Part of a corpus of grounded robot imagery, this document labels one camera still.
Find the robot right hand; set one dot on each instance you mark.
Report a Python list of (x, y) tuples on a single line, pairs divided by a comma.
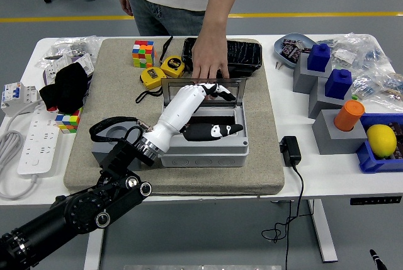
[(376, 260)]

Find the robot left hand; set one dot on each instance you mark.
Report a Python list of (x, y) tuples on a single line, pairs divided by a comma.
[(179, 109)]

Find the person's left hand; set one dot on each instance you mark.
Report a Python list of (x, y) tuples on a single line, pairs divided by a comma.
[(209, 54)]

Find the person's right hand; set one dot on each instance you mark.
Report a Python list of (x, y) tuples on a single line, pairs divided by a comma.
[(126, 1)]

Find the grey box with clear lid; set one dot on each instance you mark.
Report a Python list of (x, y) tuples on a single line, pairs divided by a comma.
[(204, 156)]

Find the grey block with round hole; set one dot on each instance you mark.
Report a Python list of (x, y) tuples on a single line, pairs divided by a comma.
[(117, 132), (333, 141)]

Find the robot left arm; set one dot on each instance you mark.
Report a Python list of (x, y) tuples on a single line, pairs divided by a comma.
[(82, 210)]

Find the orange cylinder battery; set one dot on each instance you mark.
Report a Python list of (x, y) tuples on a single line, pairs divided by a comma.
[(348, 115)]

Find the black plastic tray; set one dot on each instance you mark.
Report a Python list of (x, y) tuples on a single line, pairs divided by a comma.
[(245, 53)]

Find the large yellow tape measure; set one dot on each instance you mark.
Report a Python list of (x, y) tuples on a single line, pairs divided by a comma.
[(172, 65)]

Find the small yellow tape measure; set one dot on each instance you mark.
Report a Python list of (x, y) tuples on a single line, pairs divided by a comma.
[(152, 78)]

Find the multicoloured puzzle cube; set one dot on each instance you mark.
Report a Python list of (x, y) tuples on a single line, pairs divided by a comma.
[(67, 122), (143, 54)]

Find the white table leg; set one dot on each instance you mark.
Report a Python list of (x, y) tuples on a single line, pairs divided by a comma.
[(94, 245), (324, 238)]

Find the black table control panel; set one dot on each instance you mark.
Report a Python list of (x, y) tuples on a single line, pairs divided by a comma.
[(374, 201)]

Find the small metal screws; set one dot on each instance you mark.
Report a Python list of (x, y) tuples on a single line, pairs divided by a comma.
[(278, 65)]

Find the clear bag of parts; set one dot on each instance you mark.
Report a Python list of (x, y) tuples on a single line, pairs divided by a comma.
[(355, 49), (378, 87), (72, 46)]

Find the grey-brown mat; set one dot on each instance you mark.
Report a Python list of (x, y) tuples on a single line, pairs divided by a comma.
[(189, 182)]

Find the dark snack packets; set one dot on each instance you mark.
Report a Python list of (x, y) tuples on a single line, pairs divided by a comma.
[(291, 51)]

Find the blue-grey bowl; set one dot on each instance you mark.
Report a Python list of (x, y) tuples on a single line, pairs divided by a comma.
[(294, 37)]

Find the blue plastic bin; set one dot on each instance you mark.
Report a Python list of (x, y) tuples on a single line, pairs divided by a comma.
[(371, 163)]

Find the white socket package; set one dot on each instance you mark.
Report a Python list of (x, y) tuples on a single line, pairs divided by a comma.
[(53, 68)]

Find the black cloth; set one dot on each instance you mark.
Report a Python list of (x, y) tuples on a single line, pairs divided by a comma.
[(66, 87)]

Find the blue plastic block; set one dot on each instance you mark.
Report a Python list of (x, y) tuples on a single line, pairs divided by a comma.
[(318, 57), (338, 84)]

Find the black power adapter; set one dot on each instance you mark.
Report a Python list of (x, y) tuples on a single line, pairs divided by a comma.
[(291, 152)]

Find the yellow lemon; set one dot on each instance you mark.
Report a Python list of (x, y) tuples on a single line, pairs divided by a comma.
[(381, 141)]

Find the dark brown packets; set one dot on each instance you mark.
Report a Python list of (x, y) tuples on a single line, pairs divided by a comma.
[(398, 131)]

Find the white power strip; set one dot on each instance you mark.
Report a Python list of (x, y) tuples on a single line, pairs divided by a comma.
[(37, 144)]

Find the white circuit breaker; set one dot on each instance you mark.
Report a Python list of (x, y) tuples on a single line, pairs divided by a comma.
[(15, 97)]

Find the black mount bracket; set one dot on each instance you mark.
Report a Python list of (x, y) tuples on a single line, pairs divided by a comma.
[(240, 71)]

